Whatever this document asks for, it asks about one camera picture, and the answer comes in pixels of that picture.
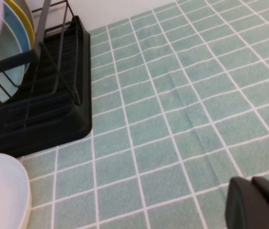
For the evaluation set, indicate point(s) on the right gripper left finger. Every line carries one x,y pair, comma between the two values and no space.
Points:
246,207

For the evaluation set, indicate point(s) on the black dish drying rack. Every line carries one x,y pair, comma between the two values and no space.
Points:
72,128

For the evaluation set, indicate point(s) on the white plate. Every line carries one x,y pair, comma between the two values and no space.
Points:
1,190

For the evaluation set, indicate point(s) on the mint green plate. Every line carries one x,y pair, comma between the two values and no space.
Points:
3,59

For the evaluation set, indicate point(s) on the light blue plate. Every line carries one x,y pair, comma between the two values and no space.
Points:
22,31

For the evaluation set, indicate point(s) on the yellow plate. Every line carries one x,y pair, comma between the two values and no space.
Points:
28,21

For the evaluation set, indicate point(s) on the grey beige plate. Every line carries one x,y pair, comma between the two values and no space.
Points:
26,4

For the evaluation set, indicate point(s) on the green checkered tablecloth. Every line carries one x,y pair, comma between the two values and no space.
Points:
172,107

